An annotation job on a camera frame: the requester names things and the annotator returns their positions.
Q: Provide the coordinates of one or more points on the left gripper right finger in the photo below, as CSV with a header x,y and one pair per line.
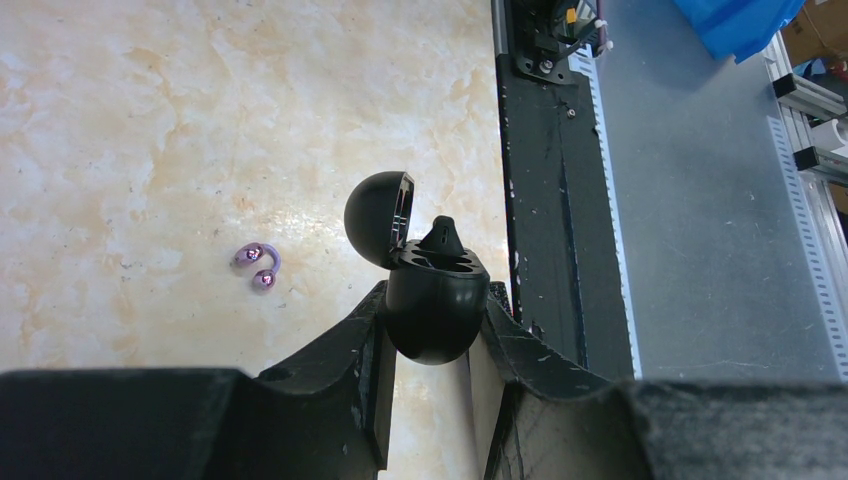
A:
x,y
538,415

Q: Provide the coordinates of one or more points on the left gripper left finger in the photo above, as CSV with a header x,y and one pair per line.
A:
x,y
324,412

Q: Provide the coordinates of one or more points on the black earbud charging case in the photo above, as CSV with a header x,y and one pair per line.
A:
x,y
434,304

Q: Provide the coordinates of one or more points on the purple earbud lower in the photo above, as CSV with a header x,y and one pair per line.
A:
x,y
267,261

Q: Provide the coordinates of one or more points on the blue plastic bin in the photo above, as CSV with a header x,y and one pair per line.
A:
x,y
737,28

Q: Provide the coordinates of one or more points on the cardboard box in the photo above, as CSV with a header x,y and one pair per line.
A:
x,y
819,30

